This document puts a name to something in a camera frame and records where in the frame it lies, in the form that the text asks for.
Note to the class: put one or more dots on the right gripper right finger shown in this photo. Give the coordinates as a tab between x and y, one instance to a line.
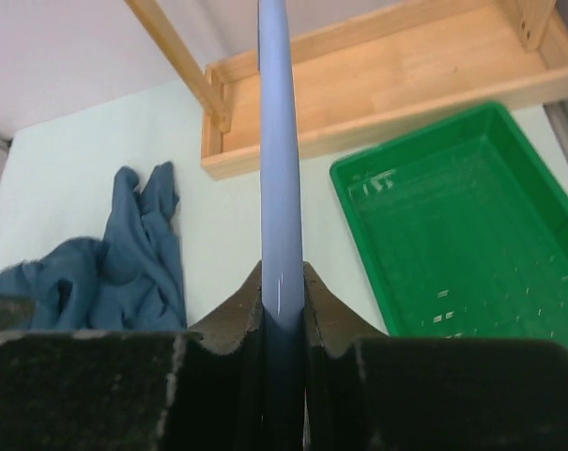
366	390

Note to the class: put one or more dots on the blue t shirt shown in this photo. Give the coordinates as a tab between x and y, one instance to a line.
129	280

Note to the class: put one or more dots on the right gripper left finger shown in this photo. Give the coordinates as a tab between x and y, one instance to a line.
200	389

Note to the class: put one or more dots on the light blue plastic hanger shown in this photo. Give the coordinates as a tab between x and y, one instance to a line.
282	283

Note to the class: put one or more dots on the green plastic tray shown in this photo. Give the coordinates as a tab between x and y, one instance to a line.
462	230

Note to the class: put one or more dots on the wooden hanger rack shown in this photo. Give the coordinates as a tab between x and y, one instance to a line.
376	76

